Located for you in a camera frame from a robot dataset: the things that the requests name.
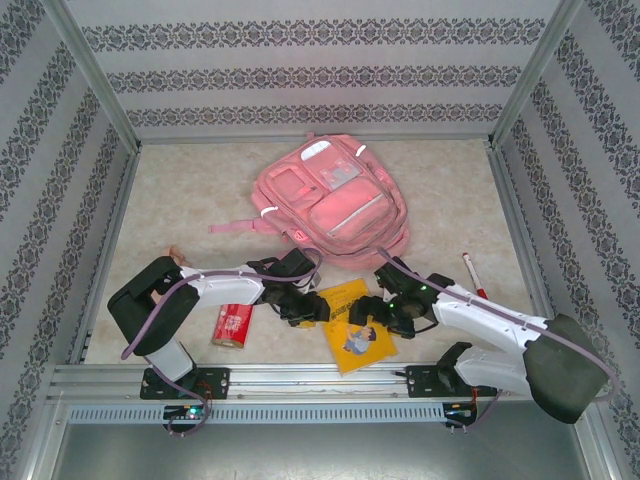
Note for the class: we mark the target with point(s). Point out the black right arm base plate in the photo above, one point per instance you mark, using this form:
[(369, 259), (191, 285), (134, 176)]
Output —
[(420, 380)]

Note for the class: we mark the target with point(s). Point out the aluminium frame post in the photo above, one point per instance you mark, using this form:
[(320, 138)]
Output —
[(92, 70), (534, 70)]

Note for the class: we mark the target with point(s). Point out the aluminium mounting rail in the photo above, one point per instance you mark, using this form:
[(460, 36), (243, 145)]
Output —
[(320, 382)]

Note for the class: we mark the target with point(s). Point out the pink school backpack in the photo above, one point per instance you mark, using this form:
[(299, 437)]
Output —
[(350, 200)]

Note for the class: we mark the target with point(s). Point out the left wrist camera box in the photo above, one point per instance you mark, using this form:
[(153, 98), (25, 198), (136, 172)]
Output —
[(297, 262)]

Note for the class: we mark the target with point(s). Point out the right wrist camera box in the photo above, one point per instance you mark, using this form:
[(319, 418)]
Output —
[(387, 277)]

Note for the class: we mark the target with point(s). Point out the white marker with red cap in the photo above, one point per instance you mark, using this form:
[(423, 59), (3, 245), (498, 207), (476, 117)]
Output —
[(474, 277)]

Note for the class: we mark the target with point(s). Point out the small circuit board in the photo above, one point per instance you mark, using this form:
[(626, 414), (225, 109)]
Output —
[(187, 412), (457, 411)]

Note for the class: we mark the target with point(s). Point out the aluminium back rail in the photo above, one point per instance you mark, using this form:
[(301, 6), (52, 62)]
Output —
[(225, 139)]

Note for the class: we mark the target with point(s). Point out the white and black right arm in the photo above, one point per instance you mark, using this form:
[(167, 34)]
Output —
[(480, 322)]

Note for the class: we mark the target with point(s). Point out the small peach toy figure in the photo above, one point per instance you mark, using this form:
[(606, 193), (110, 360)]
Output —
[(177, 256)]

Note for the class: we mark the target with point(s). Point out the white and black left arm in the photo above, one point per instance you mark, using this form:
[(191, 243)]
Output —
[(220, 292)]

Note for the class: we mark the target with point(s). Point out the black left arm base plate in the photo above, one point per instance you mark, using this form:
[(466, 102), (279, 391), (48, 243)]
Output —
[(217, 382)]

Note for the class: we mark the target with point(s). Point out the aluminium side rail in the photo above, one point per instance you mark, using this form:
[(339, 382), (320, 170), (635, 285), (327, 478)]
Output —
[(121, 200), (511, 200)]

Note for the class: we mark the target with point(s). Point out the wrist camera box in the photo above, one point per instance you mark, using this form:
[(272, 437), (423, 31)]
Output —
[(297, 262), (387, 277)]

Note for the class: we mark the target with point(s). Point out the yellow picture book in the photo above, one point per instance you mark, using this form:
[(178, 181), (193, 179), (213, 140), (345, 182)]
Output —
[(365, 357)]

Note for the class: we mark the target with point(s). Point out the red tissue packet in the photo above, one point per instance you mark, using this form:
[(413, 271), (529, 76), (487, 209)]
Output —
[(232, 325)]

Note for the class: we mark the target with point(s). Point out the grey metal sheet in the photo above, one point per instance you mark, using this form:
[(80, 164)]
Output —
[(320, 455)]

